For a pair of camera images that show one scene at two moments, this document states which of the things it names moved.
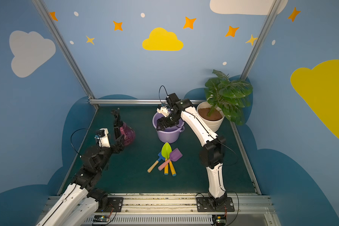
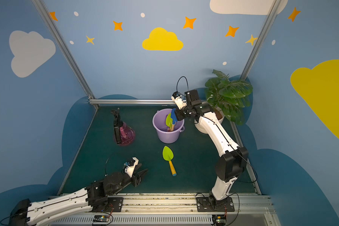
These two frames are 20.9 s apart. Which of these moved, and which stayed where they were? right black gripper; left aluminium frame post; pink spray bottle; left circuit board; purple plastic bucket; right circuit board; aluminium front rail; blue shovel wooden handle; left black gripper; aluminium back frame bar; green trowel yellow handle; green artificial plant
Moved: left black gripper; green trowel yellow handle; right black gripper; blue shovel wooden handle
Stayed: pink spray bottle; aluminium back frame bar; green artificial plant; right circuit board; purple plastic bucket; left circuit board; aluminium front rail; left aluminium frame post
